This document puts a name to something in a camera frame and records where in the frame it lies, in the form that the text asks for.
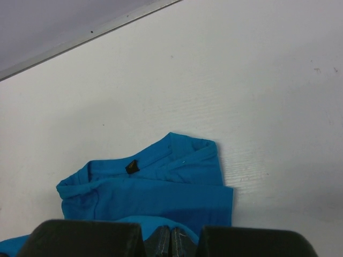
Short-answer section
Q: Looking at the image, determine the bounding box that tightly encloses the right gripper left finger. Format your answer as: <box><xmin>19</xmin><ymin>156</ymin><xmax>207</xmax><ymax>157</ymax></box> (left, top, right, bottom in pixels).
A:
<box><xmin>17</xmin><ymin>220</ymin><xmax>172</xmax><ymax>256</ymax></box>

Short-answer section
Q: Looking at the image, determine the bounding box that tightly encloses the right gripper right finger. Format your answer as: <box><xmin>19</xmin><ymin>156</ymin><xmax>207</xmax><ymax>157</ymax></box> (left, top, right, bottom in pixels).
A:
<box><xmin>171</xmin><ymin>226</ymin><xmax>318</xmax><ymax>256</ymax></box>

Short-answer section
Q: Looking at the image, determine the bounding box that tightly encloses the blue t shirt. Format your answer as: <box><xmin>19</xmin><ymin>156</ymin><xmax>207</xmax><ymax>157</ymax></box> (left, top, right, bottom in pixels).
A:
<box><xmin>0</xmin><ymin>131</ymin><xmax>234</xmax><ymax>256</ymax></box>

